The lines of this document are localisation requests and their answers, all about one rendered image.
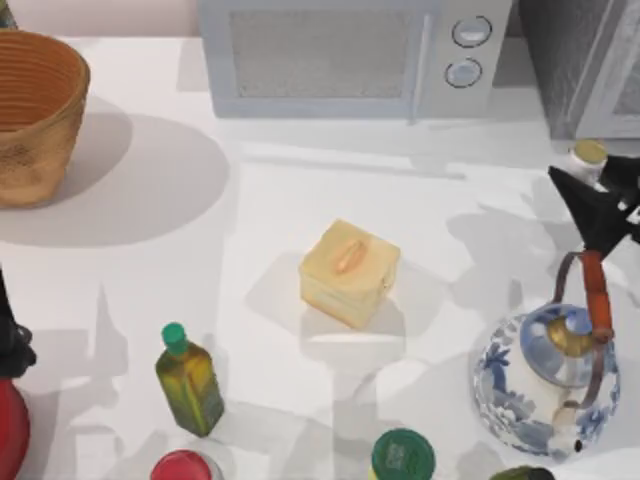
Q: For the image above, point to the small jar with gold lid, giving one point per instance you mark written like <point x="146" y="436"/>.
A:
<point x="589" y="157"/>

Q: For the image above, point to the grey cabinet with dark inside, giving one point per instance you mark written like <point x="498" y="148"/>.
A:
<point x="560" y="60"/>

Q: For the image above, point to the pale microwave oven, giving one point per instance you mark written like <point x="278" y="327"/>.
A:
<point x="465" y="107"/>

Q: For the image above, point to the round microwave knob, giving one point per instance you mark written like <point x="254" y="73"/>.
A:
<point x="463" y="73"/>
<point x="471" y="31"/>

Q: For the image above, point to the blue and white teapot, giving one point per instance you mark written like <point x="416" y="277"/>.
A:
<point x="540" y="385"/>

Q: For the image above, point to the yellow bread loaf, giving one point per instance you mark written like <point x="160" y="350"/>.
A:
<point x="350" y="272"/>

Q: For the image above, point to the dark green lidded jar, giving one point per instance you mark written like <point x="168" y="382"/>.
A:
<point x="522" y="473"/>

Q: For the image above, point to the microwave door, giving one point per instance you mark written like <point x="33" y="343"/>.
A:
<point x="320" y="55"/>

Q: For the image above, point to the green lidded bottle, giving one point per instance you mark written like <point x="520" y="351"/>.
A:
<point x="402" y="455"/>

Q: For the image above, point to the green oil bottle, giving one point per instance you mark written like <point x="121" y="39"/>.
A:
<point x="190" y="385"/>

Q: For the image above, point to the red lidded can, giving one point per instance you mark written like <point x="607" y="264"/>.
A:
<point x="182" y="467"/>

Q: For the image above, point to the woven wicker basket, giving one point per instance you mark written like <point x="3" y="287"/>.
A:
<point x="35" y="125"/>

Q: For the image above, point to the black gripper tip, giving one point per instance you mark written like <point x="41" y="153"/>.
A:
<point x="10" y="345"/>

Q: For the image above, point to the dark object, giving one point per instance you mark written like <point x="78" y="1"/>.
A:
<point x="6" y="12"/>

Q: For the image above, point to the red round container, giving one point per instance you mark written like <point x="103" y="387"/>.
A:
<point x="12" y="430"/>

